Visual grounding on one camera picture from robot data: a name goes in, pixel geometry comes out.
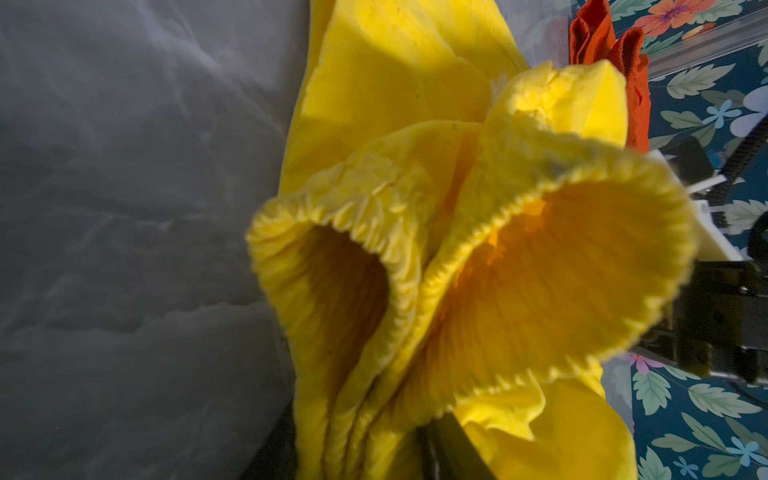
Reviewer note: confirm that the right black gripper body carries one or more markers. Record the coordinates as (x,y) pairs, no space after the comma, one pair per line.
(717,326)

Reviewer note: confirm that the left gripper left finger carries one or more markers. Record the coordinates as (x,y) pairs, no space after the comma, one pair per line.
(276,459)

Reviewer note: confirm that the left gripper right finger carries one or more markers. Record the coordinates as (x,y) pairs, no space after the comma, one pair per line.
(448,454)

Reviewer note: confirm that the yellow shorts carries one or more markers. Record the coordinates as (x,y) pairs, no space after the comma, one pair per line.
(458,232)

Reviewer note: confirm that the orange shorts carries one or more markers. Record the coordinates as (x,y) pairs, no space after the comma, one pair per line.
(592,38)

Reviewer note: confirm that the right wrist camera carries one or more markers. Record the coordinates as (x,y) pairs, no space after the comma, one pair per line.
(691,165)

